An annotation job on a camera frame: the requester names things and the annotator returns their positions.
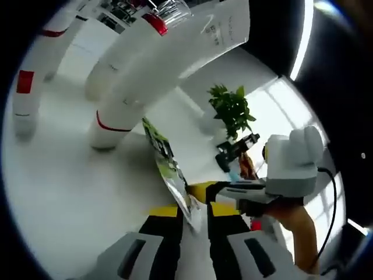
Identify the green potted plant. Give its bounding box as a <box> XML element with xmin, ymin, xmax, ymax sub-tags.
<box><xmin>200</xmin><ymin>83</ymin><xmax>258</xmax><ymax>141</ymax></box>

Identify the large window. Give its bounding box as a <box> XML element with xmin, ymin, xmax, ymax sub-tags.
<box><xmin>247</xmin><ymin>77</ymin><xmax>347</xmax><ymax>231</ymax></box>

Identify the tall white skincare tube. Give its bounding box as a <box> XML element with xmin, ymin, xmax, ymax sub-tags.
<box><xmin>88</xmin><ymin>0</ymin><xmax>252</xmax><ymax>151</ymax></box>

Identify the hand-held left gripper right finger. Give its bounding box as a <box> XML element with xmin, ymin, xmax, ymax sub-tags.
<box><xmin>206</xmin><ymin>201</ymin><xmax>296</xmax><ymax>280</ymax></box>

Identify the curved ceiling light strip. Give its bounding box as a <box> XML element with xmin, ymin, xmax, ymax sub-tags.
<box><xmin>289</xmin><ymin>0</ymin><xmax>315</xmax><ymax>80</ymax></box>

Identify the white skincare bottle red neck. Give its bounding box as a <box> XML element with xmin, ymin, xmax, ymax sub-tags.
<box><xmin>83</xmin><ymin>0</ymin><xmax>193</xmax><ymax>102</ymax></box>

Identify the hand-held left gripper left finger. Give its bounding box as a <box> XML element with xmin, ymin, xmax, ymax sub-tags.
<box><xmin>96</xmin><ymin>204</ymin><xmax>184</xmax><ymax>280</ymax></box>

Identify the green skincare sachet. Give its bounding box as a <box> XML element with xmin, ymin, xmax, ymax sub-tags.
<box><xmin>142</xmin><ymin>116</ymin><xmax>205</xmax><ymax>233</ymax></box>

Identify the person's right hand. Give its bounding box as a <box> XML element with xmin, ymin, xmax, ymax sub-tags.
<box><xmin>241</xmin><ymin>197</ymin><xmax>306</xmax><ymax>218</ymax></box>

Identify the brown snack bag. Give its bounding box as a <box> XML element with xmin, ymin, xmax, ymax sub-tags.
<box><xmin>238</xmin><ymin>151</ymin><xmax>258</xmax><ymax>179</ymax></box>

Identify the dark drink bottle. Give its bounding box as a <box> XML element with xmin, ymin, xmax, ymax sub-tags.
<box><xmin>214</xmin><ymin>132</ymin><xmax>261</xmax><ymax>173</ymax></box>

